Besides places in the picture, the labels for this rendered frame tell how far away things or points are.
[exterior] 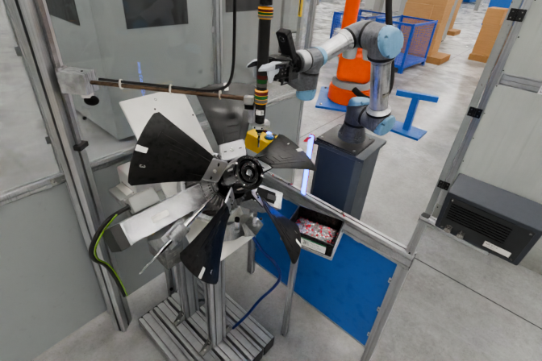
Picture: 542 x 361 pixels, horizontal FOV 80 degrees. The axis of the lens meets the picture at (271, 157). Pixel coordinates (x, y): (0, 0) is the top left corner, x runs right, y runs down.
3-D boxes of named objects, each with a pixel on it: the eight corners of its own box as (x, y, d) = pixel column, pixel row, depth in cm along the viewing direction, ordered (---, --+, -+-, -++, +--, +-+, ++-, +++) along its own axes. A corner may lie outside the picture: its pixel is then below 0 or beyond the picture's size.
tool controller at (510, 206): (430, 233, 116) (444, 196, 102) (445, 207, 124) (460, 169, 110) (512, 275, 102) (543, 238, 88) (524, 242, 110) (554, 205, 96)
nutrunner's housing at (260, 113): (252, 133, 109) (259, -21, 85) (254, 128, 112) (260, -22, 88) (264, 134, 108) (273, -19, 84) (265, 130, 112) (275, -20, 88)
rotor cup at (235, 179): (223, 206, 111) (243, 201, 102) (204, 169, 110) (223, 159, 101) (252, 189, 121) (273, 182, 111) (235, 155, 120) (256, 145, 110)
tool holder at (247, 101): (241, 128, 106) (242, 100, 101) (245, 119, 112) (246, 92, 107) (268, 130, 106) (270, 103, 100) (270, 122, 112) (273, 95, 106)
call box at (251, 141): (244, 149, 169) (244, 131, 164) (257, 143, 176) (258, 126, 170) (267, 161, 161) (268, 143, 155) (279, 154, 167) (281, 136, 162)
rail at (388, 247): (250, 178, 180) (251, 166, 176) (255, 175, 182) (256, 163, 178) (407, 271, 131) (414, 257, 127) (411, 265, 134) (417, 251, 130)
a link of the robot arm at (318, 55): (327, 71, 121) (331, 47, 117) (310, 76, 114) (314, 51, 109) (310, 65, 125) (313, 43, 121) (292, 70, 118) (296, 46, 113)
